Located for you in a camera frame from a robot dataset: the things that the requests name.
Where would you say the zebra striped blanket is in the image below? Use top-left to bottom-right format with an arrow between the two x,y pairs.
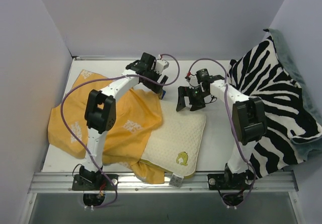
228,36 -> 321,178

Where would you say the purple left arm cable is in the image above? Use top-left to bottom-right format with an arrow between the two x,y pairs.
61,53 -> 181,208

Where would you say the cream quilted pillow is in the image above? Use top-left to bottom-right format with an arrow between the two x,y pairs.
140,100 -> 206,188

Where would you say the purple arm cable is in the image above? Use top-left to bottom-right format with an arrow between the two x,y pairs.
187,58 -> 256,208
61,53 -> 181,208

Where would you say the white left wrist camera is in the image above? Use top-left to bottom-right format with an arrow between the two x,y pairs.
154,55 -> 169,74

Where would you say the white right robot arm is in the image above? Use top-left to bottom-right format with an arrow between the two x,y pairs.
176,68 -> 267,188

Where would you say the yellow pillowcase with blue lining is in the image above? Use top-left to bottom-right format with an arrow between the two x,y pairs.
48,69 -> 167,185

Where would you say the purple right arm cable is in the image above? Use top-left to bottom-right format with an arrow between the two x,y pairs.
187,58 -> 256,208

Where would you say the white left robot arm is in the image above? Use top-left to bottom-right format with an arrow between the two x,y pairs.
79,53 -> 169,189

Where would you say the grey green towel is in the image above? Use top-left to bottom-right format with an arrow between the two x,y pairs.
263,28 -> 322,162

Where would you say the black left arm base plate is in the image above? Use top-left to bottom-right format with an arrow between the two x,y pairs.
71,174 -> 119,191

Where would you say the aluminium front rail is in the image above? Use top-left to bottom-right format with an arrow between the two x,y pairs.
28,170 -> 299,194

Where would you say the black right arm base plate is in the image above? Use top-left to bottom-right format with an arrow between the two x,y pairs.
207,173 -> 252,191

